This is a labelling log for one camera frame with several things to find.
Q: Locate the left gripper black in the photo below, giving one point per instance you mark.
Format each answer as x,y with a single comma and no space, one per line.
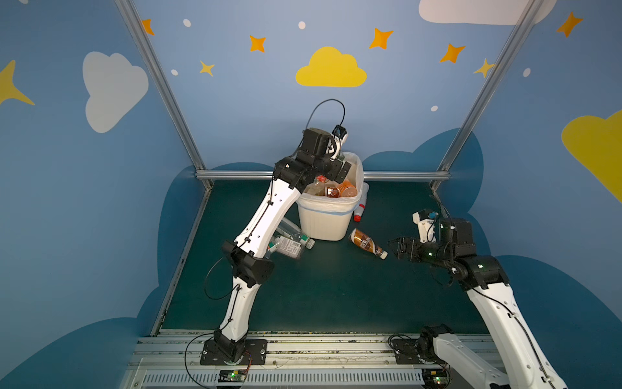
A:
338,168

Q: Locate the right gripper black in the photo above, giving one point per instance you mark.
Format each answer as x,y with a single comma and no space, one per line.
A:
411,250

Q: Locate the red label clear bottle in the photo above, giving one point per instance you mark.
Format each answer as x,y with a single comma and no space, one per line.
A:
318,188

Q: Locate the clear bottle green cap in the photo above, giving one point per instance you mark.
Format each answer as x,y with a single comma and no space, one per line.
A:
294,232

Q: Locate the white bottle red cap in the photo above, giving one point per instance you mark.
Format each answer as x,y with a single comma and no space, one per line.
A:
358,212

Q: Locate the brown Nescafe coffee bottle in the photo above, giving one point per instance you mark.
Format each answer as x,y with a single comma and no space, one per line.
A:
365,242

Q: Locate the yellow red label bottle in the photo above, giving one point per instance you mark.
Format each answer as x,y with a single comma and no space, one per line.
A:
332,192

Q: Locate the orange label bottle white cap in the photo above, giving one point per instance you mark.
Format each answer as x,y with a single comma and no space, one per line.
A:
346,189

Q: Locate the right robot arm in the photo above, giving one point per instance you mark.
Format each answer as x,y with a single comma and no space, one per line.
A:
487,286

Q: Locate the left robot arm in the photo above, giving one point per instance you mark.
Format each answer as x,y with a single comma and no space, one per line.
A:
247,252

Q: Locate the white plastic trash bin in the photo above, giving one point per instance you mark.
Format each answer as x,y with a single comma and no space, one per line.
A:
325,218

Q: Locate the right controller board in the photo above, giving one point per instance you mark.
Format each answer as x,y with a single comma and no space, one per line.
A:
434,379

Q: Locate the controller board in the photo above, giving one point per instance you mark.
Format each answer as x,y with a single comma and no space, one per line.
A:
434,379
232,377

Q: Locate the left controller board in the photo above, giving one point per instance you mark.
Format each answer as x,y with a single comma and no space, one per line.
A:
232,377

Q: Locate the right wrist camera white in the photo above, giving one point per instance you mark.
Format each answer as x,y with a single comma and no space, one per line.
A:
425,221

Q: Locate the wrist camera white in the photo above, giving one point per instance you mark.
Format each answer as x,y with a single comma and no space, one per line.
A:
340,136
425,221

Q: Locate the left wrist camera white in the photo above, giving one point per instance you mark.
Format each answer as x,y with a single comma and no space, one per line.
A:
340,136

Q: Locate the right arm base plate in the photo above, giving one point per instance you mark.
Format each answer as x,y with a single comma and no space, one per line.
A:
407,352

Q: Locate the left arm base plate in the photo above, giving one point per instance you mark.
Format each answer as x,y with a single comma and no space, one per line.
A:
253,351

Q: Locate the aluminium rail frame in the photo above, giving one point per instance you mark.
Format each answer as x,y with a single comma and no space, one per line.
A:
294,360

